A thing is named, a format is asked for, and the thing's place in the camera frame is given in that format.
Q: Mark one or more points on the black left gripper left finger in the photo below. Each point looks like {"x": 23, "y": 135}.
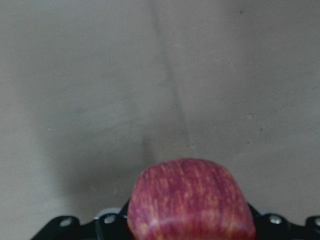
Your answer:
{"x": 109, "y": 224}

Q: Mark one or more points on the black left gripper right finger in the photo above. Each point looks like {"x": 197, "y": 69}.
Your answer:
{"x": 273, "y": 226}

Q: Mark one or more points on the red yellow apple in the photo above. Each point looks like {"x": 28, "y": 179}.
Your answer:
{"x": 189, "y": 199}

